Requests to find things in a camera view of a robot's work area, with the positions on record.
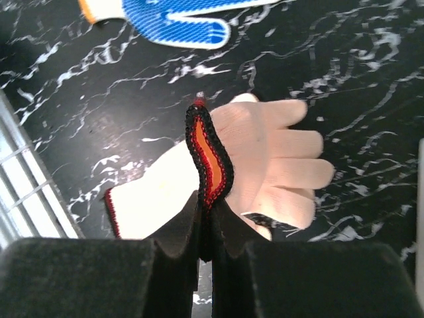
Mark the blue dotted glove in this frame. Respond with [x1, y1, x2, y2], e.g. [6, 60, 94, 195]
[78, 0, 275, 50]

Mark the cream knit glove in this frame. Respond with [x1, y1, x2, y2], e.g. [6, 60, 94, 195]
[185, 93, 334, 229]

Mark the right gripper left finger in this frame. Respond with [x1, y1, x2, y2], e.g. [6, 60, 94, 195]
[1, 194, 199, 317]

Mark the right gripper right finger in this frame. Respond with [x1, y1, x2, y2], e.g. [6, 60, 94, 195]
[211, 203, 423, 317]

